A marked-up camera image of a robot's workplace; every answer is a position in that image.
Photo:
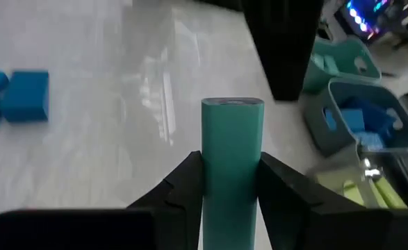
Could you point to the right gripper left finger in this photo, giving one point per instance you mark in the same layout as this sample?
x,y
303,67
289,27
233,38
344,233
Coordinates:
x,y
179,208

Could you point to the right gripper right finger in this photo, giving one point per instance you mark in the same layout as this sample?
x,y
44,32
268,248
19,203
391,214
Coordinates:
x,y
294,215

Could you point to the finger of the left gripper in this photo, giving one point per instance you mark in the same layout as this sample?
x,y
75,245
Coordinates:
x,y
301,34
269,34

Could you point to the small teal block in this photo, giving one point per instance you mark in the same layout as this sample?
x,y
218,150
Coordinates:
x,y
317,59

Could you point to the teal rectangular block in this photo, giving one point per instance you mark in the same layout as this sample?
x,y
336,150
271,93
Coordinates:
x,y
330,66
231,156

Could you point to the teal plastic bin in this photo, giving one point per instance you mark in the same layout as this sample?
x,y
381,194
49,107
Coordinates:
x,y
313,81

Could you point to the lime rectangular block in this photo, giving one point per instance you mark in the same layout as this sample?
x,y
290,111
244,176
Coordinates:
x,y
353,194
328,178
391,194

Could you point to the computer with rgb lights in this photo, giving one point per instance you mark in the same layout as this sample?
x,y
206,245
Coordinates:
x,y
363,17

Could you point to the blue plastic bin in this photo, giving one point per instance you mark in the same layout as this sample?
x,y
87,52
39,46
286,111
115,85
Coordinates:
x,y
315,132

